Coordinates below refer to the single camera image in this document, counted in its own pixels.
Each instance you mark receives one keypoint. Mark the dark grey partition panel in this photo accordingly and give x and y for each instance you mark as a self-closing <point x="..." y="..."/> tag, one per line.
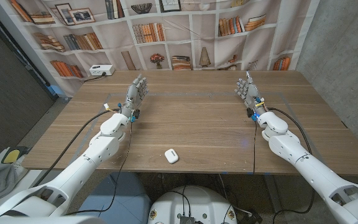
<point x="5" y="77"/>

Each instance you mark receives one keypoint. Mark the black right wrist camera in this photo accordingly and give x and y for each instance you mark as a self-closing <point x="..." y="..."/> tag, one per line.
<point x="249" y="112"/>

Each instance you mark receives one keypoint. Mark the printed bookshelf backdrop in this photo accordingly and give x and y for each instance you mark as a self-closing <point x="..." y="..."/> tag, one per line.
<point x="204" y="31"/>

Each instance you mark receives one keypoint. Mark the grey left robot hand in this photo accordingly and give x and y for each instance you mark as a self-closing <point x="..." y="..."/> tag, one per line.
<point x="134" y="93"/>

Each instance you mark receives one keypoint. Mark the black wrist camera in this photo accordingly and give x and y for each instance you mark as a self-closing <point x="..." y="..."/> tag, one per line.
<point x="249" y="112"/>
<point x="136" y="114"/>

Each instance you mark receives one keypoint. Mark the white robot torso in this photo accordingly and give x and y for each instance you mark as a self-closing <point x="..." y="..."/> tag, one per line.
<point x="197" y="202"/>

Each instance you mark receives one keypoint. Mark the black power adapter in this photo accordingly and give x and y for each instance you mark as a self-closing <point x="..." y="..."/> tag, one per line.
<point x="250" y="217"/>

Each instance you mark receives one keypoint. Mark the white power strip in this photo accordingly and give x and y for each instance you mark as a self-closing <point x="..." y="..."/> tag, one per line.
<point x="101" y="70"/>

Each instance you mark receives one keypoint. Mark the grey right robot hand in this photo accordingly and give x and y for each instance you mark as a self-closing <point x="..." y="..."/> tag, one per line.
<point x="252" y="93"/>

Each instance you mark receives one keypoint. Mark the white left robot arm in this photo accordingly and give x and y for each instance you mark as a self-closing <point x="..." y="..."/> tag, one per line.
<point x="82" y="165"/>

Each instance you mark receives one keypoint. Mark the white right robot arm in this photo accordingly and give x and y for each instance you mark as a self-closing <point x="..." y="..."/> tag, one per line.
<point x="309" y="168"/>

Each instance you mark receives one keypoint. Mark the white AirPods case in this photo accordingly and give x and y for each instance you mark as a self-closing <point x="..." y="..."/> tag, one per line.
<point x="171" y="156"/>

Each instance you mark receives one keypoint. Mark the grey table leg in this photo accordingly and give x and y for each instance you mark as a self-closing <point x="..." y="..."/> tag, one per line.
<point x="272" y="193"/>

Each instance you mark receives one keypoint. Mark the black torso electronics module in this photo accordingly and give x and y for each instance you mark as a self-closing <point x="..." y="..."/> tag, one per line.
<point x="186" y="220"/>

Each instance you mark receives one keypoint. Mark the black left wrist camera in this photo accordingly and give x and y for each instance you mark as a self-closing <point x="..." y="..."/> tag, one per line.
<point x="136" y="114"/>

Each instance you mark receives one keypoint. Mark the yellow and black pad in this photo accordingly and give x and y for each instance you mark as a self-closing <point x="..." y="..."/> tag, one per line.
<point x="11" y="155"/>

